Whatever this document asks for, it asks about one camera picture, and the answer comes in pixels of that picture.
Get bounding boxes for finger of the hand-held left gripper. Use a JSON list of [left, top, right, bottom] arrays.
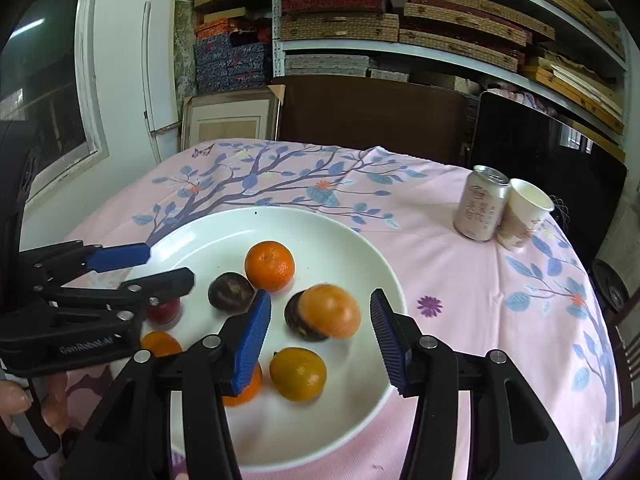
[[35, 267, 196, 311], [20, 241, 152, 283]]

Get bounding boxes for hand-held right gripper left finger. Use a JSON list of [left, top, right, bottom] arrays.
[[59, 289, 273, 480]]

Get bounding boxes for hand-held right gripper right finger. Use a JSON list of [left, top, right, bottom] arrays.
[[369, 288, 566, 480]]

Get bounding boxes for dark red plum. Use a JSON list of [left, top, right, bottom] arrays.
[[146, 297, 182, 324]]

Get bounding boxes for dark brown water chestnut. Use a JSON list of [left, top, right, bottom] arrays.
[[284, 290, 331, 343], [208, 272, 256, 311]]

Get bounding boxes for small smooth orange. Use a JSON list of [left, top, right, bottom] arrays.
[[221, 362, 263, 407], [269, 347, 328, 402]]

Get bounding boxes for large orange tangerine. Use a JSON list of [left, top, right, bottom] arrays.
[[244, 241, 296, 292], [141, 331, 183, 358]]

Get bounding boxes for orange striped round fruit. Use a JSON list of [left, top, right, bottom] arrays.
[[299, 284, 362, 339]]

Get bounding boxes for white plate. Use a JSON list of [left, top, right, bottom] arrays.
[[127, 206, 407, 472]]

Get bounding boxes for person's left hand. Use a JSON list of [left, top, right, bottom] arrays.
[[0, 374, 69, 435]]

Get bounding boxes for pink printed tablecloth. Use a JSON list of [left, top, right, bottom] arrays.
[[65, 140, 608, 480]]

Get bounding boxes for pale beverage can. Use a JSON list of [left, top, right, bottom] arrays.
[[453, 165, 510, 243]]

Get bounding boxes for printed paper cup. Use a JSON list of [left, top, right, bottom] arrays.
[[496, 178, 556, 252]]

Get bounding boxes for white framed window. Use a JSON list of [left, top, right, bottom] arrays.
[[0, 0, 111, 206]]

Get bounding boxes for long white board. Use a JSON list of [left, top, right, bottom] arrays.
[[141, 0, 177, 163]]

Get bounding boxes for stack of blue patterned boxes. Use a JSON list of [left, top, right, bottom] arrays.
[[192, 17, 275, 96]]

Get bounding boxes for speckled stone slab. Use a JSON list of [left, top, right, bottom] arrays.
[[172, 0, 198, 98]]

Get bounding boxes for brown wooden panel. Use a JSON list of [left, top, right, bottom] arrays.
[[274, 76, 473, 167]]

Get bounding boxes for black round object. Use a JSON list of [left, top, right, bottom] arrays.
[[591, 259, 632, 313]]

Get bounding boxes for black monitor screen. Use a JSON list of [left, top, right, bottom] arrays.
[[470, 91, 628, 281]]

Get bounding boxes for grey patterned boxes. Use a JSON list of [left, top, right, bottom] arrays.
[[284, 54, 411, 81]]

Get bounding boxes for pink cloth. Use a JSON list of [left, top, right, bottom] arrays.
[[492, 85, 558, 118]]

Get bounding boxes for white metal shelf rack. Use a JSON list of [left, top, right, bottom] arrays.
[[270, 0, 631, 148]]

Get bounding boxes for woven tan box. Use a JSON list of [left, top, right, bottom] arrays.
[[280, 12, 401, 43]]

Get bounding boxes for stack of tan maroon boxes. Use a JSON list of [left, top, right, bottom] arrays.
[[397, 0, 557, 73]]

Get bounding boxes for light wooden picture frame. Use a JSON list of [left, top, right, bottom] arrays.
[[180, 84, 286, 151]]

